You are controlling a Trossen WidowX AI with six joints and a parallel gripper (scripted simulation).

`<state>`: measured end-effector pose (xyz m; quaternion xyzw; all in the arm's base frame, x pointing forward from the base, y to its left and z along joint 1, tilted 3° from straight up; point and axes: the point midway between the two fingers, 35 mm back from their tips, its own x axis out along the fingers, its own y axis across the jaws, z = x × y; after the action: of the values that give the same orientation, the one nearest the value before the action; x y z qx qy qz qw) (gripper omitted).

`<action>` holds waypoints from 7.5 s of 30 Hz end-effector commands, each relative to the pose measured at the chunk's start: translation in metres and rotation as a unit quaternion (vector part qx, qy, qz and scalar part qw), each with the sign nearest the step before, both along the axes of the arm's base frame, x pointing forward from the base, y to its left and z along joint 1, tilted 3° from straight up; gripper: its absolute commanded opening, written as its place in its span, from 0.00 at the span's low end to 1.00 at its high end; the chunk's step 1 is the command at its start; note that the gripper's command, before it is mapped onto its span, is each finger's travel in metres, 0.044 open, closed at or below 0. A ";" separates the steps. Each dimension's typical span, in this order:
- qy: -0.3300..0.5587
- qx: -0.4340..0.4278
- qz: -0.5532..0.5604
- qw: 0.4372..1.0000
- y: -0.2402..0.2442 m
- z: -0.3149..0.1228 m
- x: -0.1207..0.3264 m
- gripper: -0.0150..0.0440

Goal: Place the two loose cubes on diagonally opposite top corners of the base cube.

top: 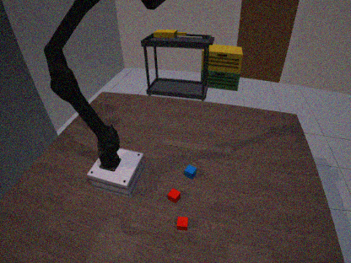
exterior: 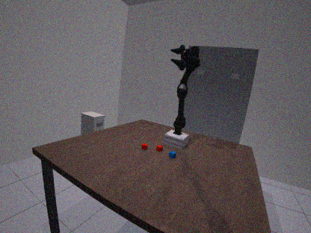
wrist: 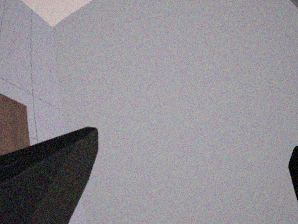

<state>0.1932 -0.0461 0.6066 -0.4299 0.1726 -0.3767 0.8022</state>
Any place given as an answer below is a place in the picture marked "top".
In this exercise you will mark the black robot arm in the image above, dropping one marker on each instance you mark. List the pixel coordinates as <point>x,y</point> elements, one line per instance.
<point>64,84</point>

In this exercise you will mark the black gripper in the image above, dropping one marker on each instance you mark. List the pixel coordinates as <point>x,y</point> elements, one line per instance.
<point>152,4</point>

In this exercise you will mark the red cube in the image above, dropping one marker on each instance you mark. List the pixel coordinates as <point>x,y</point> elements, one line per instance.
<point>182,223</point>
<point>174,195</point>

